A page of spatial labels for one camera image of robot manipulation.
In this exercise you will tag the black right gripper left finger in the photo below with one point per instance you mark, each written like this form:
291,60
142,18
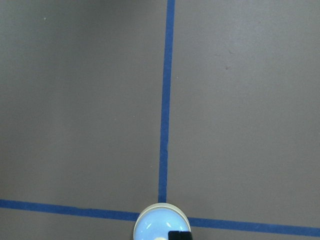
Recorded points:
174,235

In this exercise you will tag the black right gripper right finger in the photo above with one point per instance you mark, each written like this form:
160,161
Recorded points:
186,235

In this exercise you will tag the blue service bell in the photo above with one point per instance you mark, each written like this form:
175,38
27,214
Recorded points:
155,221

